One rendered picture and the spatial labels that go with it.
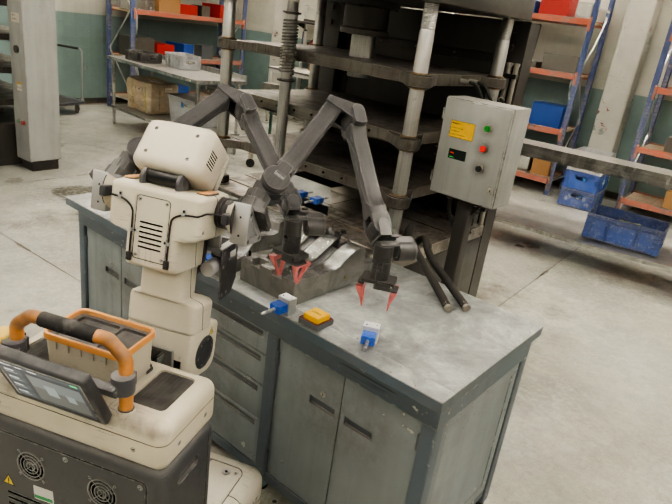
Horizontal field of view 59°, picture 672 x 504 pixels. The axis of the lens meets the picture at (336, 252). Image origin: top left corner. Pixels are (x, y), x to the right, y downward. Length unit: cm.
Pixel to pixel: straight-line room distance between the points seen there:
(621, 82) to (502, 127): 565
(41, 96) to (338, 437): 485
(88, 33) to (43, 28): 381
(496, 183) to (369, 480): 122
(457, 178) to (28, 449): 179
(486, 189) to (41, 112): 465
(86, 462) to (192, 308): 47
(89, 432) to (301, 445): 87
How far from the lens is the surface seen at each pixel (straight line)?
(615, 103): 804
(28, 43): 614
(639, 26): 803
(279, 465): 234
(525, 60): 319
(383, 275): 173
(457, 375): 179
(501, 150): 244
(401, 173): 252
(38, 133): 628
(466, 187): 252
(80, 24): 991
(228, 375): 236
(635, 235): 541
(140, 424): 147
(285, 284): 199
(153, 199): 163
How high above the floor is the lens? 171
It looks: 21 degrees down
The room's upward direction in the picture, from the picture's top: 8 degrees clockwise
